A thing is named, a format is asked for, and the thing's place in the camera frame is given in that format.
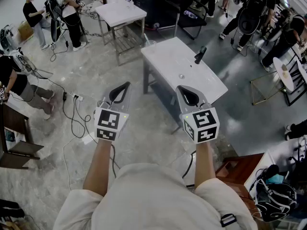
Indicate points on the person's left forearm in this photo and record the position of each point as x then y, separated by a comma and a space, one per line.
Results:
99, 166

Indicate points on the white washbasin table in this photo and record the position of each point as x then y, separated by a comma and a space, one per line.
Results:
172, 61

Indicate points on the white power strip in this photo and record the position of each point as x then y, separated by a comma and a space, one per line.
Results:
78, 97

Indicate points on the white round table gold frame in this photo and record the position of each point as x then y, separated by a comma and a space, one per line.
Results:
284, 80

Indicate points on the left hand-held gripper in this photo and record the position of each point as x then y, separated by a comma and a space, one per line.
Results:
106, 121

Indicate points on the clear plastic bottle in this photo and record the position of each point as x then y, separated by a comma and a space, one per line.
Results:
190, 14

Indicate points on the person's right forearm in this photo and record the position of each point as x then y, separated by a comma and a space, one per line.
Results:
204, 164

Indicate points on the dark wooden chair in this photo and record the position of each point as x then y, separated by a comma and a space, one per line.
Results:
14, 152

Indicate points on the black power adapter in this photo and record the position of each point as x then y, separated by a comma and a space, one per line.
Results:
65, 96

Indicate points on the person's white shirt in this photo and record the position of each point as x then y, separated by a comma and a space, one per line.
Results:
148, 200

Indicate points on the white marble table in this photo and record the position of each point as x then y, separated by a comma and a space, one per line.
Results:
90, 8

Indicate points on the large black box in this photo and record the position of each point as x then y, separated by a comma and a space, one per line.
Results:
153, 3

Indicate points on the black office chair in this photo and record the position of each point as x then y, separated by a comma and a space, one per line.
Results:
199, 20

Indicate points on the reddish wooden cabinet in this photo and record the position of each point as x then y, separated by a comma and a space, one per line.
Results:
237, 169

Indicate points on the metal sink drain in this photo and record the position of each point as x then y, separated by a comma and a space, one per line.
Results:
181, 76

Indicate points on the black bag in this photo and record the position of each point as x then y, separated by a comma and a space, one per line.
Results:
9, 208

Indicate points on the white washbasin on metal frame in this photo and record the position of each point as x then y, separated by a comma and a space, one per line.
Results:
120, 14

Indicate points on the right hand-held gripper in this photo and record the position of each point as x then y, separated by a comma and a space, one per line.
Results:
202, 124

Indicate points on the clear plastic cup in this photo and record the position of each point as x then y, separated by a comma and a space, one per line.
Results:
151, 47

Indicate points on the white board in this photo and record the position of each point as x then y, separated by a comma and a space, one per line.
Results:
262, 166

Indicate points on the black frame side table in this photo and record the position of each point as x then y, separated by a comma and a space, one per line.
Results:
302, 73

